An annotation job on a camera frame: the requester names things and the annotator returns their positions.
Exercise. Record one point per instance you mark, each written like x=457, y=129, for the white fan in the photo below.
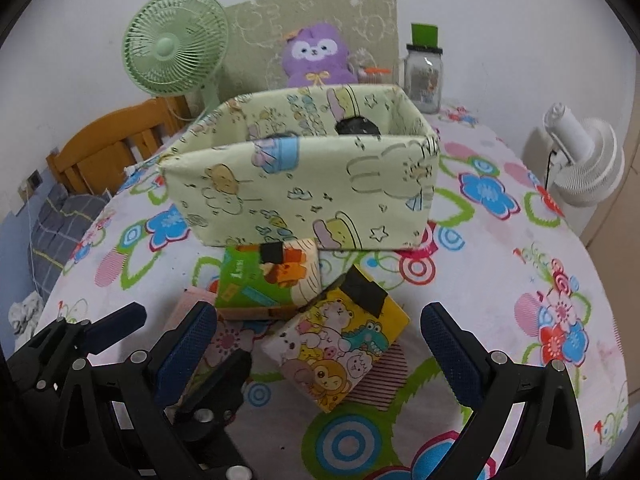
x=582, y=155

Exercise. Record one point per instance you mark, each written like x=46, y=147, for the pink packet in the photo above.
x=220, y=342

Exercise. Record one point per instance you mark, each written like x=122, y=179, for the glass jar mug green lid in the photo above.
x=424, y=80

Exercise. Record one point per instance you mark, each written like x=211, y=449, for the yellow cartoon tissue pack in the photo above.
x=335, y=345

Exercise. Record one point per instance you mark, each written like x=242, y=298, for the green desk fan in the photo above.
x=170, y=45

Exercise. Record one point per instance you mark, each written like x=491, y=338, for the wooden bed headboard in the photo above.
x=100, y=150

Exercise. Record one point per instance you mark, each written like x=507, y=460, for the grey plaid pillow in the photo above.
x=60, y=220

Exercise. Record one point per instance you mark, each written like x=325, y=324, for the green tissue pack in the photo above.
x=260, y=280

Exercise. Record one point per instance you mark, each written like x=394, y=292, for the blue bed sheet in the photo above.
x=15, y=240

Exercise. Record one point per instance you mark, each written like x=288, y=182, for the yellow printed fabric storage box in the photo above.
x=300, y=180

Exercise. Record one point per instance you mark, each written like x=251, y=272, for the purple plush toy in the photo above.
x=315, y=55

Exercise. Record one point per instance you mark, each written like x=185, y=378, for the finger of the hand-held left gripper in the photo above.
x=225, y=380
x=117, y=322

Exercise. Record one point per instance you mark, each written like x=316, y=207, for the black plastic bag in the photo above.
x=357, y=125

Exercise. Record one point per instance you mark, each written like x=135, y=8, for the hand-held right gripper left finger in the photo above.
x=187, y=355

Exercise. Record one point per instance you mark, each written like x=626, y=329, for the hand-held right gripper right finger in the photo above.
x=452, y=355

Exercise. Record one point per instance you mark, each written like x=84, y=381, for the crumpled grey white cloth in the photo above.
x=25, y=312

